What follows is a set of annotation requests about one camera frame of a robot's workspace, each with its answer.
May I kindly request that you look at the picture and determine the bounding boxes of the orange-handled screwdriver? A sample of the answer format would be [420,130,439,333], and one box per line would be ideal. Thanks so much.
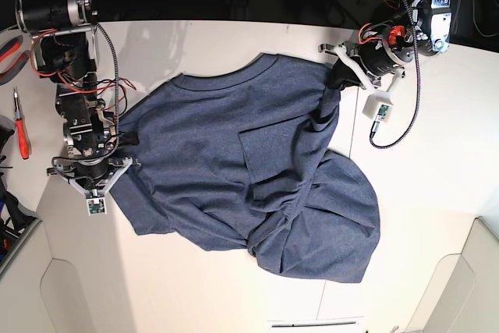
[13,87,30,160]

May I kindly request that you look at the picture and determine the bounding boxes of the red-handled pliers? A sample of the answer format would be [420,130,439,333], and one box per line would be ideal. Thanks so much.
[0,35,30,86]

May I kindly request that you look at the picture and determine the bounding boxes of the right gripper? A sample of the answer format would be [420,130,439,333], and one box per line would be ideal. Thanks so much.
[47,131,140,199]

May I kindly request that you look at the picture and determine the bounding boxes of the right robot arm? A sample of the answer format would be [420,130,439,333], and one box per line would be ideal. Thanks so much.
[15,0,138,204]

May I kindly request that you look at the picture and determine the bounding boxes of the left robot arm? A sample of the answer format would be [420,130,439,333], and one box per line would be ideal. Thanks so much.
[327,0,452,90]

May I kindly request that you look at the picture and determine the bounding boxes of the white cable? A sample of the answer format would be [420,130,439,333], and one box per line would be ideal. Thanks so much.
[451,0,499,37]

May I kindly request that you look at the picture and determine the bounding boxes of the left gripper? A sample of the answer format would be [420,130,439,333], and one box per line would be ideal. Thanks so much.
[318,34,405,90]

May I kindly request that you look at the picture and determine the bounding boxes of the blue-grey t-shirt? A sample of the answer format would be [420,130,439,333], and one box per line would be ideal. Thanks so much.
[111,54,380,283]

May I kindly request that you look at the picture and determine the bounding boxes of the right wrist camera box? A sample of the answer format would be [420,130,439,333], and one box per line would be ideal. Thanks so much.
[86,197,107,216]

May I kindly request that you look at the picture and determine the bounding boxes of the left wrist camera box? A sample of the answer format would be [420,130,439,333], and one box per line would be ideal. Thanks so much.
[363,91,394,122]

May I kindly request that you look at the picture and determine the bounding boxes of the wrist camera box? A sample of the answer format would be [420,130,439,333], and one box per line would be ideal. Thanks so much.
[86,197,107,216]
[363,91,394,122]

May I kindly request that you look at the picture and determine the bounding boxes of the braided camera cable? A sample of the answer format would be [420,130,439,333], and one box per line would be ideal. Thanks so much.
[50,23,122,166]
[368,0,424,151]

